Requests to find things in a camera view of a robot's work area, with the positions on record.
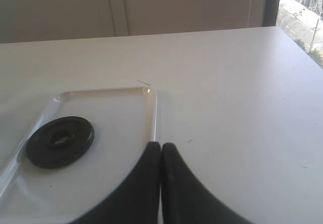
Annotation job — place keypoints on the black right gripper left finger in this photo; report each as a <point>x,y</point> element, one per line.
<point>136,199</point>

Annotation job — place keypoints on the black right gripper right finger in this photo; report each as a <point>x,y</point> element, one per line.
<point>184,198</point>

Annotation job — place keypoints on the black rubber ring disc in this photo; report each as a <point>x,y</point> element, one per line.
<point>60,142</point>

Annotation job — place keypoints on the white plastic tray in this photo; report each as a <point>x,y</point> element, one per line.
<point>124,121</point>

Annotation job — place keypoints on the dark window frame post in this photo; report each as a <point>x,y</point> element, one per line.
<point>270,13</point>

